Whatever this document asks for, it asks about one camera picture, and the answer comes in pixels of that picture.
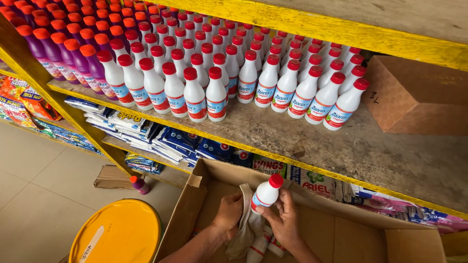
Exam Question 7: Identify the person's left hand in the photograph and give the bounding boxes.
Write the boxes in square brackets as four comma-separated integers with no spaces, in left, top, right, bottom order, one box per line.
[212,192,244,242]

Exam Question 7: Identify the person's right hand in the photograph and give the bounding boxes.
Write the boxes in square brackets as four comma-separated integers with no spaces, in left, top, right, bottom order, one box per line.
[255,188,305,253]

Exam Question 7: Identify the white cloth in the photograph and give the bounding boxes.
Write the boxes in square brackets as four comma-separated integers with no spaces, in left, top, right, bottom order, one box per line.
[225,183,267,261]

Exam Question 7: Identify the white bottle with red cap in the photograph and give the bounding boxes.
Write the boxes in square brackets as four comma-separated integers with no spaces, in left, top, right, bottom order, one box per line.
[251,173,284,215]

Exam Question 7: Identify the white bottle lying down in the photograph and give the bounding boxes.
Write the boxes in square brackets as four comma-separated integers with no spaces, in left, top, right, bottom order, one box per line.
[246,225,273,263]
[268,235,286,258]

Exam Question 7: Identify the stack of green white packets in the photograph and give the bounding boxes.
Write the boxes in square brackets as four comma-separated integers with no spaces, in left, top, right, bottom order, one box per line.
[252,154,336,199]

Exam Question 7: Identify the open cardboard box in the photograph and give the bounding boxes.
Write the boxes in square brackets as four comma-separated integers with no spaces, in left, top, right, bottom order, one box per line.
[154,157,449,263]

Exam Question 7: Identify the single small purple bottle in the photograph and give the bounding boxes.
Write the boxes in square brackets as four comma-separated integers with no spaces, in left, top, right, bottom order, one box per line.
[130,176,151,195]

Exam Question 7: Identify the yellow wooden shelf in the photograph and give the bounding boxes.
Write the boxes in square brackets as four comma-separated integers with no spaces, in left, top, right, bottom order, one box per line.
[0,0,468,220]

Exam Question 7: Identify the yellow bucket with lid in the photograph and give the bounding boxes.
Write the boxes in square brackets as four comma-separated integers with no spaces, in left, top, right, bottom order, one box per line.
[68,199,164,263]

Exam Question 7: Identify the stack of blue white packets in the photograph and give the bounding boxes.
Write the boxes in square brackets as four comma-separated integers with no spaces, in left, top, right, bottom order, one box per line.
[65,96,254,169]

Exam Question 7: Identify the stack of pink blue packets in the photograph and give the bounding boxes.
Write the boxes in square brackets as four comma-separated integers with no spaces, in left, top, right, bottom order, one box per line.
[334,180,468,234]

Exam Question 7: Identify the flat cardboard piece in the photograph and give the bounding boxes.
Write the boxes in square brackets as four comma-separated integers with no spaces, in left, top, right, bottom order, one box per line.
[93,165,145,190]

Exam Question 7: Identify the rows of white red-capped bottles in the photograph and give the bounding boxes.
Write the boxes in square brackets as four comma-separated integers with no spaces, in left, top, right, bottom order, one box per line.
[96,8,370,131]

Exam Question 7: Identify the heap of small blue sachets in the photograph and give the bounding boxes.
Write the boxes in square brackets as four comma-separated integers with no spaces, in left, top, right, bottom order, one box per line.
[35,119,164,175]

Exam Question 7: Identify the closed brown carton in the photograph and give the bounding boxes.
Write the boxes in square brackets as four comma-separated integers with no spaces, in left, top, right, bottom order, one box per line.
[361,55,468,137]

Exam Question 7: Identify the rows of purple orange-capped bottles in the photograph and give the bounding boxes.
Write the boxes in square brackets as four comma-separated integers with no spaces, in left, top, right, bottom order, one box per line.
[0,0,159,101]

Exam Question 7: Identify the stack of orange detergent packets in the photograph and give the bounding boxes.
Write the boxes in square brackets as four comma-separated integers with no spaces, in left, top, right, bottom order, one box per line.
[0,76,63,129]

